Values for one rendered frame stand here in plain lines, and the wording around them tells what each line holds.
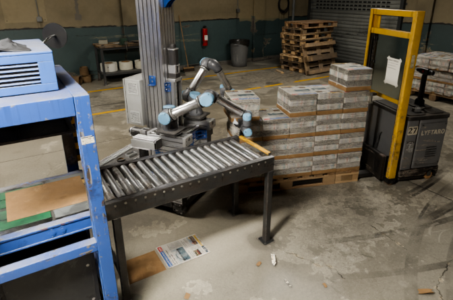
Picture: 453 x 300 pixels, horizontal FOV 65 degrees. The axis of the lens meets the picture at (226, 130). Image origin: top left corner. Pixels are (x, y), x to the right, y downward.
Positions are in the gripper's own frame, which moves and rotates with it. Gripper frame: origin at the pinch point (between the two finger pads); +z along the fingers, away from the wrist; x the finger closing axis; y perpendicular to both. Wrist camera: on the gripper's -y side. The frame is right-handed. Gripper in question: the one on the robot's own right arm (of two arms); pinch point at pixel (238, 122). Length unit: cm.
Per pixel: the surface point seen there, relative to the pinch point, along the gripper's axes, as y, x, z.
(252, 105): 14.1, -14.6, 6.1
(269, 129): -12.7, -34.3, 8.5
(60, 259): -18, 133, -145
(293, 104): 12, -58, 9
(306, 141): -29, -75, 8
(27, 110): 66, 134, -145
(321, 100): 14, -89, 10
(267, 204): -48, -7, -72
